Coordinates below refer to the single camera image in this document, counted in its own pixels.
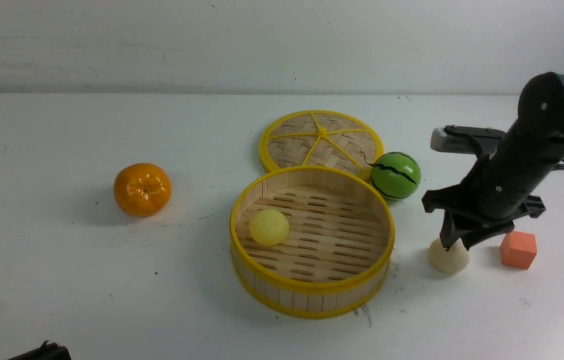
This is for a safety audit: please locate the woven bamboo steamer lid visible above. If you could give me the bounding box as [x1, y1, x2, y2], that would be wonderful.
[257, 109, 385, 182]

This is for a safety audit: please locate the bamboo steamer tray yellow rim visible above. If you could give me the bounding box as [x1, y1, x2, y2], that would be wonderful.
[229, 166, 395, 319]

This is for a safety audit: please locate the green toy watermelon ball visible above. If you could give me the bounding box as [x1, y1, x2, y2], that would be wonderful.
[369, 152, 421, 202]

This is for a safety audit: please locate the yellow toy bun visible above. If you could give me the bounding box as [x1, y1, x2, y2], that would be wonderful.
[248, 208, 290, 247]

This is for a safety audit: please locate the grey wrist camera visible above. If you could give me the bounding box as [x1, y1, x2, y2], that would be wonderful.
[429, 125, 505, 158]

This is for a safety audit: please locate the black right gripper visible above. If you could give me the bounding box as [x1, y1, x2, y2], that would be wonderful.
[422, 121, 564, 251]

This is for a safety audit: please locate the orange foam cube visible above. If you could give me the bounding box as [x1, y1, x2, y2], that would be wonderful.
[499, 231, 537, 271]

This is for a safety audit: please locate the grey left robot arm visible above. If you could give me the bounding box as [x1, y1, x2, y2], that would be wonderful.
[14, 219, 514, 360]

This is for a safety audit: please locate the orange toy tangerine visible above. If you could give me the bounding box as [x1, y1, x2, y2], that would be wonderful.
[113, 162, 172, 218]

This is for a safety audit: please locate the white toy bun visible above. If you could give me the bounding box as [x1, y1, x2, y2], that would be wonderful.
[427, 238, 470, 276]

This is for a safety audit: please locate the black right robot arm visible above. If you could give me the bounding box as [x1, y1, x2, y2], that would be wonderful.
[422, 71, 564, 249]

